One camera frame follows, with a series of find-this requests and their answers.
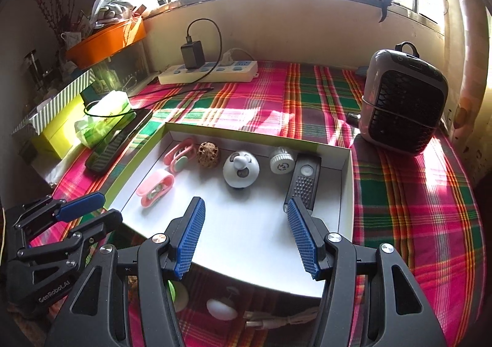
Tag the white plug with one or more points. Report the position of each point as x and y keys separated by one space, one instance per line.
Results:
x=230 y=56

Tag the green carton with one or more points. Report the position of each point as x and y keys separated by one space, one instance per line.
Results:
x=98 y=81

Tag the white mushroom lamp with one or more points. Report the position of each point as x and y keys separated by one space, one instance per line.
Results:
x=221 y=308

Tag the small grey heater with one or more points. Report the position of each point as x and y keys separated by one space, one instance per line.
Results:
x=403 y=108

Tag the pink clip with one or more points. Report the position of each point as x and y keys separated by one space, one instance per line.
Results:
x=178 y=156

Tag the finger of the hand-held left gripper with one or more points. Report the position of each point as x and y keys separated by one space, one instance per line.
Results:
x=82 y=206
x=103 y=222

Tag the clear plastic bag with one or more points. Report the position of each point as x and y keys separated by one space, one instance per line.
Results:
x=107 y=1

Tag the yellow box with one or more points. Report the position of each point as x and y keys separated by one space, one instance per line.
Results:
x=57 y=131

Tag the white and green cardboard box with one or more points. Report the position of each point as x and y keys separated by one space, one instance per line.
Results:
x=246 y=239

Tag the glass jar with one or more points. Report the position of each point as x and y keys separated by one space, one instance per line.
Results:
x=34 y=70

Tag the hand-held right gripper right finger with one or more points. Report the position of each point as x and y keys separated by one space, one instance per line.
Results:
x=303 y=239

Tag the black handheld device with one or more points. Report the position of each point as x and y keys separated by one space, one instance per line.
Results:
x=303 y=185

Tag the glass tank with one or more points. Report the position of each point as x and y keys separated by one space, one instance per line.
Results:
x=130 y=66

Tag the white round ribbed cap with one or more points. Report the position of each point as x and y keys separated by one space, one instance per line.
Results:
x=281 y=162

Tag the green tissue pack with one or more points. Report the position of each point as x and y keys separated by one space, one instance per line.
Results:
x=103 y=116

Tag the white round night light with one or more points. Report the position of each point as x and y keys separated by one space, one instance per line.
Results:
x=240 y=174

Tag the black smartphone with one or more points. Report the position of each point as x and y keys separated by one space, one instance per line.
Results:
x=115 y=143

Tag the striped box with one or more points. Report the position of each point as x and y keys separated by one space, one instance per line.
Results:
x=65 y=95

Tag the brown walnut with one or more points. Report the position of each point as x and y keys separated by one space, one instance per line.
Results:
x=208 y=154

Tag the small black object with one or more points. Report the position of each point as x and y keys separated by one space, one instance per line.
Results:
x=353 y=116

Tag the black charger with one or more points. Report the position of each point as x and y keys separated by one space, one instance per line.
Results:
x=192 y=54

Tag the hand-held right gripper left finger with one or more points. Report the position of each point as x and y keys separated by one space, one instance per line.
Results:
x=188 y=239

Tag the orange tray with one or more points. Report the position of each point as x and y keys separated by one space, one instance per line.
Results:
x=107 y=41

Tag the white power strip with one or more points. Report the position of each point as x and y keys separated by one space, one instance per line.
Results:
x=215 y=74

